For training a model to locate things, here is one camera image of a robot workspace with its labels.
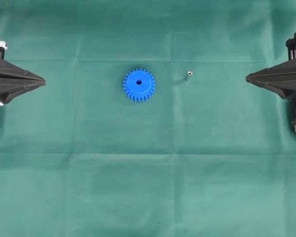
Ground blue plastic gear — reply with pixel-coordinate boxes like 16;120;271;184
122;69;156;102

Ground green cloth mat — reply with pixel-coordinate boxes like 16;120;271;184
0;0;296;237

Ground small metal shaft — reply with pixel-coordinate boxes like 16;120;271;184
184;71;193;81

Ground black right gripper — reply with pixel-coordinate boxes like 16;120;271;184
246;32;296;134

